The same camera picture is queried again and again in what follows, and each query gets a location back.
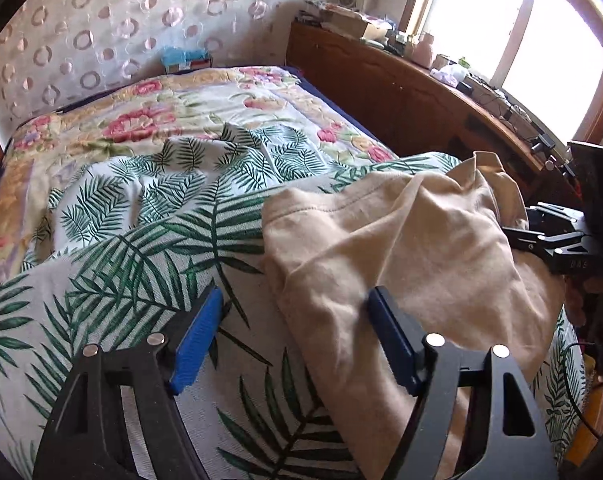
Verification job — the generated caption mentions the floral quilt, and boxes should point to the floral quilt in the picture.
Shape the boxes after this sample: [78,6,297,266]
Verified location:
[0,66,394,284]

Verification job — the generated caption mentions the long wooden cabinet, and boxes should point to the long wooden cabinet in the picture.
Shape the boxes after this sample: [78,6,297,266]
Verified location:
[286,22,581,208]

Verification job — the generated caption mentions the palm leaf print sheet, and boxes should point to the palm leaf print sheet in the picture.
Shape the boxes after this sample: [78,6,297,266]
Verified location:
[0,121,590,480]

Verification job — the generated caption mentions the window with wooden frame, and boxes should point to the window with wooden frame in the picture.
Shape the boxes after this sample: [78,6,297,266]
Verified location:
[400,0,603,144]

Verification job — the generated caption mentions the beige t-shirt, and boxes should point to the beige t-shirt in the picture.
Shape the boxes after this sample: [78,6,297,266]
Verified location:
[262,152,564,479]

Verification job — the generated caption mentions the circle pattern sheer curtain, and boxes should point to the circle pattern sheer curtain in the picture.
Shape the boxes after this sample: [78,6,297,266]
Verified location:
[0,0,287,145]

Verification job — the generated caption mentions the pink kettle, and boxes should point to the pink kettle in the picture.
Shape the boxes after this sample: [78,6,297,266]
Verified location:
[411,32,435,70]

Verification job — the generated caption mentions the cardboard box on cabinet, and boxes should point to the cardboard box on cabinet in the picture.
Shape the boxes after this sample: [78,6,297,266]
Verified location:
[327,9,393,41]

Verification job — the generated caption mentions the blue tissue box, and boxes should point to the blue tissue box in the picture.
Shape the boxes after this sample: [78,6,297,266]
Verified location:
[161,47,213,74]

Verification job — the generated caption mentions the right hand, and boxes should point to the right hand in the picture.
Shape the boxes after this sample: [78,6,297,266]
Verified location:
[564,276,603,328]

